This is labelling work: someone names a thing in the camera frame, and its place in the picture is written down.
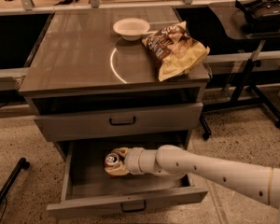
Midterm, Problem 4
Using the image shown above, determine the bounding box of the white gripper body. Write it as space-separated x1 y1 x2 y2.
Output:
124 147 144 175

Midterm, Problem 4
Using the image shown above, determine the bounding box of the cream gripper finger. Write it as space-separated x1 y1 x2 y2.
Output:
105 166 129 176
111 147 130 158

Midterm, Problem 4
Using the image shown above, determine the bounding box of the red coke can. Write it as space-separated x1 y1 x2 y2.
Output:
105 153 122 168

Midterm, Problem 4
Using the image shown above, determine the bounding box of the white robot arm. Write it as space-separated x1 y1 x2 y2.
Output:
105 145 280 224

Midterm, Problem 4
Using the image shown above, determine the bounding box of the open grey lower drawer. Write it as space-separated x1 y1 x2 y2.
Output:
48 133 207 219

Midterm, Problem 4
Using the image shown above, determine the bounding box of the closed grey upper drawer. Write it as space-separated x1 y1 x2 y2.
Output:
35 103 203 142

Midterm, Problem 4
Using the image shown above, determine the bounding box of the grey drawer cabinet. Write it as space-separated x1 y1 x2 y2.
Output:
18 5 211 161

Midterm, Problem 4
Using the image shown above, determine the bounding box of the brown yellow chip bag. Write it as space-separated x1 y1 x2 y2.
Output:
142 21 210 81

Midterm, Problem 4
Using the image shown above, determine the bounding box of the white paper bowl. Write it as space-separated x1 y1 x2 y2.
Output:
113 18 150 41

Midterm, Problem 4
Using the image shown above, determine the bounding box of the black stand leg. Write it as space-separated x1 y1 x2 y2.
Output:
0 158 30 205

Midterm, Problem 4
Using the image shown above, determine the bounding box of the black rolling side table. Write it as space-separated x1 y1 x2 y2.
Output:
203 2 280 129

